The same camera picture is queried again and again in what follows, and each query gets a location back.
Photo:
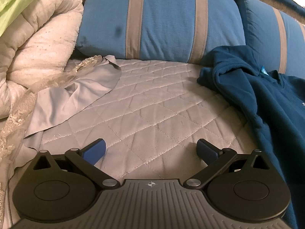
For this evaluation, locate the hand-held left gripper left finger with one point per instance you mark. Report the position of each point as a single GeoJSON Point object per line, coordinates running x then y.
{"type": "Point", "coordinates": [94, 153]}

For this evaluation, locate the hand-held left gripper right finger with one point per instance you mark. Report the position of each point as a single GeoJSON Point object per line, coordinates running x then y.
{"type": "Point", "coordinates": [205, 149]}

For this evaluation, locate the navy blue sweatshirt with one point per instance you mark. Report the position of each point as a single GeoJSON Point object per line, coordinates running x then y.
{"type": "Point", "coordinates": [262, 100]}

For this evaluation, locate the grey quilted bed cover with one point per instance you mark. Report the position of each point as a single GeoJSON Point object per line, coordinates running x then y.
{"type": "Point", "coordinates": [154, 105]}

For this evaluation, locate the beige lace trim cloth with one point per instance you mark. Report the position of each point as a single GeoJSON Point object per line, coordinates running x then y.
{"type": "Point", "coordinates": [14, 121]}

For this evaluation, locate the white quilted comforter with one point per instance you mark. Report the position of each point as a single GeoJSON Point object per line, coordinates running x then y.
{"type": "Point", "coordinates": [35, 52]}

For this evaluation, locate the blue grey striped pillow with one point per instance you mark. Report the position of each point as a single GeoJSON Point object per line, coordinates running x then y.
{"type": "Point", "coordinates": [262, 28]}

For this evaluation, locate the blue striped pillow with stain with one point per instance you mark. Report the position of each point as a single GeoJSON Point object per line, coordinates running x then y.
{"type": "Point", "coordinates": [166, 16]}

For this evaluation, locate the light green cloth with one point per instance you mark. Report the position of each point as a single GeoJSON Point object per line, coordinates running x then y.
{"type": "Point", "coordinates": [14, 0]}

